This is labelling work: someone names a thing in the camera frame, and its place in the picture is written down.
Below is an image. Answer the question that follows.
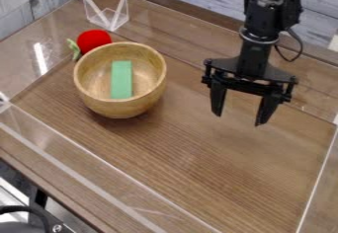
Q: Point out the red plush apple toy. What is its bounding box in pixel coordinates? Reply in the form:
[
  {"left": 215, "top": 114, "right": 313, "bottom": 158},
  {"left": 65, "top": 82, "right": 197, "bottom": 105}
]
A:
[{"left": 65, "top": 30, "right": 112, "bottom": 60}]

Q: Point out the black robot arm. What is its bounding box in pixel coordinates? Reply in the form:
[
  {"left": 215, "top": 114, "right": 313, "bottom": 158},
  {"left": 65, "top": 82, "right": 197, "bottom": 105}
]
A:
[{"left": 201, "top": 0, "right": 301, "bottom": 125}]

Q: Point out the clear acrylic corner bracket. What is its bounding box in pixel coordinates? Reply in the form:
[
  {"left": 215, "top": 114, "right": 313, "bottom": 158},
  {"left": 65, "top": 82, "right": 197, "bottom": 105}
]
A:
[{"left": 82, "top": 0, "right": 129, "bottom": 32}]

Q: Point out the green rectangular block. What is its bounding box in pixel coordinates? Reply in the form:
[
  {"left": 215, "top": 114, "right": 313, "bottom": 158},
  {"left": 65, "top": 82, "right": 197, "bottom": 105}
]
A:
[{"left": 110, "top": 60, "right": 133, "bottom": 99}]

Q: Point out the clear acrylic table barrier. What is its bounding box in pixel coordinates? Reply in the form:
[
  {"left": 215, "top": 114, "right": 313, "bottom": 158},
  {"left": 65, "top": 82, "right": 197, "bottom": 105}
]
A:
[{"left": 0, "top": 93, "right": 220, "bottom": 233}]

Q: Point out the brown wooden bowl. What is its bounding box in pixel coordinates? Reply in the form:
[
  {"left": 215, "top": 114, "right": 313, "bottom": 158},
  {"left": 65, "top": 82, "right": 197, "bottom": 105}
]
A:
[{"left": 72, "top": 41, "right": 168, "bottom": 118}]

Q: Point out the black cable under table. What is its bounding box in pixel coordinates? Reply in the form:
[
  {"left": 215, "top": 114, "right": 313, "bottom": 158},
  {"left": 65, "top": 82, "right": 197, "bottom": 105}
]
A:
[{"left": 0, "top": 204, "right": 53, "bottom": 233}]

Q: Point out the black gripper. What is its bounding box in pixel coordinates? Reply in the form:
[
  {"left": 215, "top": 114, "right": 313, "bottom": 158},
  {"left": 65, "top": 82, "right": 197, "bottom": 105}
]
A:
[{"left": 201, "top": 39, "right": 296, "bottom": 126}]

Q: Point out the black metal table leg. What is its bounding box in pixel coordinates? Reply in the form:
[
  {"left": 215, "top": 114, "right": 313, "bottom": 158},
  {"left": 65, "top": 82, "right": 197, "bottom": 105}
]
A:
[{"left": 34, "top": 190, "right": 48, "bottom": 208}]

